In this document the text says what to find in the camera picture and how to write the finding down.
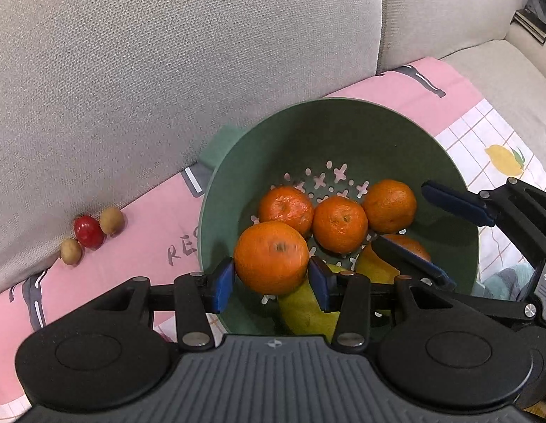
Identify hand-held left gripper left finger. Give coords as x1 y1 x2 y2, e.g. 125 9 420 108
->
81 258 237 350

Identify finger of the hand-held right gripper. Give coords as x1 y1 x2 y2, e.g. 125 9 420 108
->
373 235 540 323
421 177 546 269

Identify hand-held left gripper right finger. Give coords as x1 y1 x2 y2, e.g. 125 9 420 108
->
308 256 459 354

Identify yellow lemon fruit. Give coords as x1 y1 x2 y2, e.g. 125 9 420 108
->
356 233 432 287

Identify orange tangerine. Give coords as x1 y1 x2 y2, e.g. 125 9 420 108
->
233 222 309 296
362 179 418 234
312 196 369 255
259 186 315 238

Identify green plastic colander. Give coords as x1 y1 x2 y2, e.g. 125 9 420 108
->
198 98 481 341

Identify teal fuzzy cloth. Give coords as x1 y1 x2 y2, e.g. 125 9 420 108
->
478 264 540 303

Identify pink checkered lemon-print cloth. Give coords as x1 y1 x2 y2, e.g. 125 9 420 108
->
0 56 546 423

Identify small brown round fruit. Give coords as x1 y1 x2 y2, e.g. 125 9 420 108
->
99 207 125 236
60 238 84 266

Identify red cherry tomato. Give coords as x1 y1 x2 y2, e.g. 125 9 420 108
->
74 214 105 249

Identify dark flat box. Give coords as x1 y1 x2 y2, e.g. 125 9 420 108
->
513 8 546 45

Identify beige fabric sofa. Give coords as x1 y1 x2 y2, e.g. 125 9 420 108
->
0 0 546 299

